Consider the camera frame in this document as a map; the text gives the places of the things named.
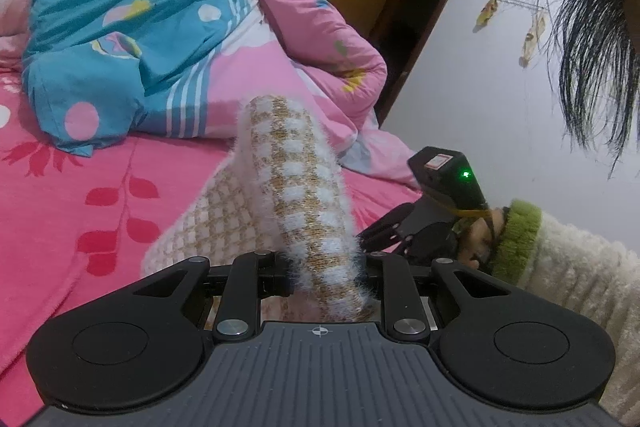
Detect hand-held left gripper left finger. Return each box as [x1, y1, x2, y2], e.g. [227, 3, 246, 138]
[135, 251, 293, 342]

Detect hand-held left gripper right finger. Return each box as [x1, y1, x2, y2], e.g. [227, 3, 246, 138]
[364, 253, 511, 343]

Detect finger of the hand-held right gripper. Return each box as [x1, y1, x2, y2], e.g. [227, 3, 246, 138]
[359, 229, 408, 258]
[356, 203, 417, 244]

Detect beige white houndstooth coat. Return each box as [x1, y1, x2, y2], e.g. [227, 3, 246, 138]
[142, 94, 381, 323]

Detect person's right hand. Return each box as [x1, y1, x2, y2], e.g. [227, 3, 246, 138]
[457, 207, 511, 269]

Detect pink floral blanket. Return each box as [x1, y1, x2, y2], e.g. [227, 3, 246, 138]
[0, 67, 426, 415]

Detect person's dark-haired head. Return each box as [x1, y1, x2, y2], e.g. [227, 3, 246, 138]
[492, 0, 640, 180]

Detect blue and pink quilt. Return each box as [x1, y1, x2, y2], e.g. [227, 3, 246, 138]
[0, 0, 426, 188]

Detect yellow wall sticker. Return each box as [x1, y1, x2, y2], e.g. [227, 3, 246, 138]
[519, 9, 548, 68]
[475, 0, 501, 28]

